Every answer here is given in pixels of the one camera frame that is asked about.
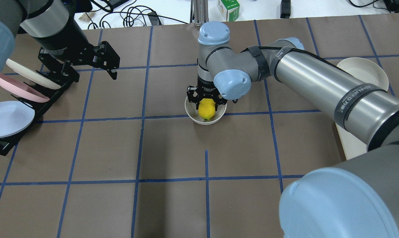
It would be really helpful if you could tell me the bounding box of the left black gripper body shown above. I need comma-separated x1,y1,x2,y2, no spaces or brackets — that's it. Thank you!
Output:
34,21,92,66

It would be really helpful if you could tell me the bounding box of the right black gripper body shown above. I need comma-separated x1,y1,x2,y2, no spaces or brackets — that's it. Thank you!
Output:
196,74,221,98

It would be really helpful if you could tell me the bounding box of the yellow lemon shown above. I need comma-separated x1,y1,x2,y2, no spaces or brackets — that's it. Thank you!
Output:
198,98,216,121

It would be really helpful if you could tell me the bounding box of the cream ceramic bowl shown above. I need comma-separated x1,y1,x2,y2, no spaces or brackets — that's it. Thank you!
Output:
185,98,227,125

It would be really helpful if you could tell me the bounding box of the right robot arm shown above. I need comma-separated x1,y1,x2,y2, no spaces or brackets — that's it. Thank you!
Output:
187,21,399,238

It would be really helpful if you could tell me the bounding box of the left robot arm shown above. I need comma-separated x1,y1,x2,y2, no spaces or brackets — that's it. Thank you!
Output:
0,0,121,80

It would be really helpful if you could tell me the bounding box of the cream plate in rack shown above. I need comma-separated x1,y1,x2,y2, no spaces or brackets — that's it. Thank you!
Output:
6,59,61,90

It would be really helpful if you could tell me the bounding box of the pink plate in rack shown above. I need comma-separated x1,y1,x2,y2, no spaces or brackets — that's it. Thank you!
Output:
0,74,50,103

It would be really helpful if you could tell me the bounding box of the light blue plate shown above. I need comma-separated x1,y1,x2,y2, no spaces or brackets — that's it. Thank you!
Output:
0,101,35,138

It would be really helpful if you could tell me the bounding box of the green white carton box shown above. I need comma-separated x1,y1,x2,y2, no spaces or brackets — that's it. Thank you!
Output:
217,0,240,21

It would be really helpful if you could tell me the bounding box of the black plate rack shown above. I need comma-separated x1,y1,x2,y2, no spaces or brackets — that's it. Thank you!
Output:
0,80,74,156

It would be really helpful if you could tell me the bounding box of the black power adapter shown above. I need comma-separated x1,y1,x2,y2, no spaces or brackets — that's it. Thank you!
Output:
280,0,291,19

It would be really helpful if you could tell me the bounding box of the cream rectangular tray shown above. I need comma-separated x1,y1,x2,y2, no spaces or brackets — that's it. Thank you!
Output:
335,123,367,161

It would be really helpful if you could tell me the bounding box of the cream round plate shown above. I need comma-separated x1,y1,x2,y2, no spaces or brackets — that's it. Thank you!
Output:
337,57,389,91

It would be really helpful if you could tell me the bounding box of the aluminium frame post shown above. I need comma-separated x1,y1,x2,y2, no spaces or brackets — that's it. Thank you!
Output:
190,0,209,27

